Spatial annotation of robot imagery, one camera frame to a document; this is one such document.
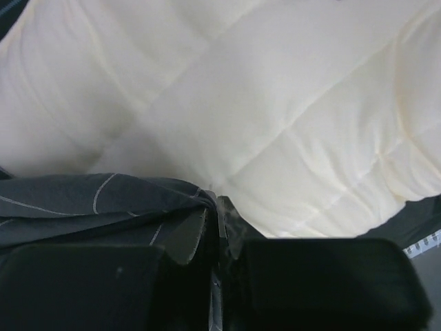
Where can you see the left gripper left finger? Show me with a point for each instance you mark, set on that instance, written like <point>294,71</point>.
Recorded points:
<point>155,277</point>

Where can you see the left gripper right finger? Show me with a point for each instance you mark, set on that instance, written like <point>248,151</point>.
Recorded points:
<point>315,284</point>

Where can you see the grey checked pillowcase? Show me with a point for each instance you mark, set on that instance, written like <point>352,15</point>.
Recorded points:
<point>62,207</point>

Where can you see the cream bear print pillow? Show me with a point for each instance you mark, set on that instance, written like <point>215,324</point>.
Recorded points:
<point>317,118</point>

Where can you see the black grid cutting mat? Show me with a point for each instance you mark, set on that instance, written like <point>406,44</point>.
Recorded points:
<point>417,220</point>

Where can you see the slotted grey cable duct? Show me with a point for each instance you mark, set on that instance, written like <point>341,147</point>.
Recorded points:
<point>423,245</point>

